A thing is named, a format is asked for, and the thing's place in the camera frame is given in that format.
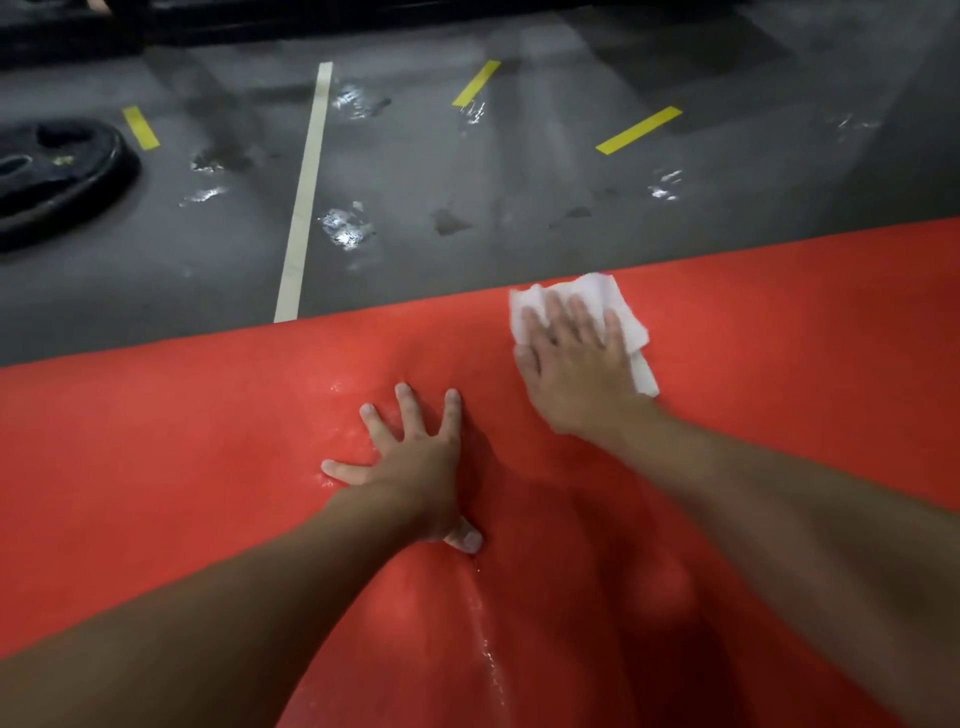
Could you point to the yellow tape strip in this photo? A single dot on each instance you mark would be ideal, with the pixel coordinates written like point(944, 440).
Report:
point(639, 130)
point(476, 83)
point(141, 127)

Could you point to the person's right forearm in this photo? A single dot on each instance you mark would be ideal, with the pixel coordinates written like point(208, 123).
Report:
point(795, 540)

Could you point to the person's left forearm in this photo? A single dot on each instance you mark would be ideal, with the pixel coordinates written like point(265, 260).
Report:
point(195, 615)

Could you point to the red mat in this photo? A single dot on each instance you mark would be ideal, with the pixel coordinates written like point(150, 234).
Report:
point(787, 337)

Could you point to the person's right hand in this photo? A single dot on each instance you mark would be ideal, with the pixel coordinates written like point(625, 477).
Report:
point(581, 375)

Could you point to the black gym machine frame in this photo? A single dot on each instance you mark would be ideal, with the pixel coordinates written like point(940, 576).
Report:
point(300, 22)

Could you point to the person's left hand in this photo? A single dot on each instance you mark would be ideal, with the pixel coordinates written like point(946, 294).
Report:
point(416, 472)

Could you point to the black weight plate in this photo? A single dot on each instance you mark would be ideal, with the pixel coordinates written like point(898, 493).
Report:
point(56, 176)

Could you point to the white wet wipe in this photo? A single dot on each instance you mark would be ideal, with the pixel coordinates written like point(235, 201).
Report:
point(600, 285)

